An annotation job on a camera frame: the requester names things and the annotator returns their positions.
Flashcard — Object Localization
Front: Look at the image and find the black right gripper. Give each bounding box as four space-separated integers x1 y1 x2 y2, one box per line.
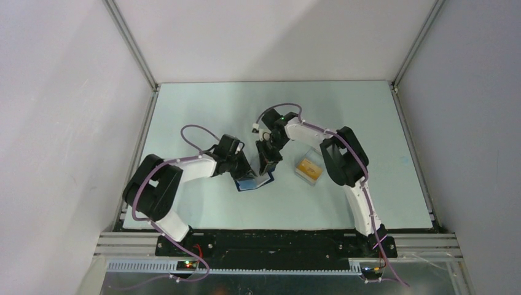
256 135 289 176

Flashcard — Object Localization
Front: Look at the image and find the blue card holder wallet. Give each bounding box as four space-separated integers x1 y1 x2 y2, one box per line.
234 168 275 192

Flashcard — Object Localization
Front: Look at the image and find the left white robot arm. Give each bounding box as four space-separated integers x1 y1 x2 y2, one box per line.
122 134 257 256

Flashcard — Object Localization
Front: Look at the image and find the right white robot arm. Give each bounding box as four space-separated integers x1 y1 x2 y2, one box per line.
252 108 387 257

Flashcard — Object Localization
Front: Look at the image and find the orange card stack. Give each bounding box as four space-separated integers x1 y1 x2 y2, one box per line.
296 158 323 183

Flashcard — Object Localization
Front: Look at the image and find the clear plastic card tray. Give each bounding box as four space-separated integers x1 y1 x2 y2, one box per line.
294 148 325 186

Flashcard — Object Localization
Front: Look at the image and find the left controller board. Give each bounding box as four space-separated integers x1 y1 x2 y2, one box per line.
176 261 198 272

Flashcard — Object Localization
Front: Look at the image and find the controller board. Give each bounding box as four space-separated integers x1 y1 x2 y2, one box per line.
176 261 198 272
361 267 385 273

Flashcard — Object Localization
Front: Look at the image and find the right controller board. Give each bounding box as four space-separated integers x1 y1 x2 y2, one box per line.
361 267 385 273

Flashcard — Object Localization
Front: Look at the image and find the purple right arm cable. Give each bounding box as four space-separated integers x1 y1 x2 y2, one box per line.
254 103 410 288

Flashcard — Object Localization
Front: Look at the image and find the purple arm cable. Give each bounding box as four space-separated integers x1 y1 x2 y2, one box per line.
254 103 410 288
131 124 222 284

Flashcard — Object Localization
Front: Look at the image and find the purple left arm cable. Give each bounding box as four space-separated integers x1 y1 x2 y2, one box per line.
131 124 222 284

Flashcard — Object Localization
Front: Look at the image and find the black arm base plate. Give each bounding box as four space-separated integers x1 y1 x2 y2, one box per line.
155 229 398 270

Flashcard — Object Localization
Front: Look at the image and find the grey cable duct strip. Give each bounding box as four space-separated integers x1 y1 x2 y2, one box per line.
106 259 362 276

